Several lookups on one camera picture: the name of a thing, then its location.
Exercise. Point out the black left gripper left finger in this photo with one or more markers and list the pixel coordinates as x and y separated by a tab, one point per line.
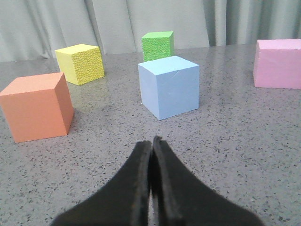
123	201

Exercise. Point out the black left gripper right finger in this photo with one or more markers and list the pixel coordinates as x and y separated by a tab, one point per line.
181	199

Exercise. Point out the light blue foam cube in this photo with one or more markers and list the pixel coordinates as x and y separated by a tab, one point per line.
169	86

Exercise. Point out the orange foam cube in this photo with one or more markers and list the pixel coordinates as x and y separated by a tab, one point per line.
37	107

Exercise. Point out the yellow foam cube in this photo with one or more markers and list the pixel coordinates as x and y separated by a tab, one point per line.
80	63

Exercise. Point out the green foam cube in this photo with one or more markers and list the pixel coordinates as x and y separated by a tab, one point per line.
157	45

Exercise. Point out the pink foam cube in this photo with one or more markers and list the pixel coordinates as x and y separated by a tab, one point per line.
278	64

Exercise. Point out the grey curtain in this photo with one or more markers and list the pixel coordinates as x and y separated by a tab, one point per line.
33	29

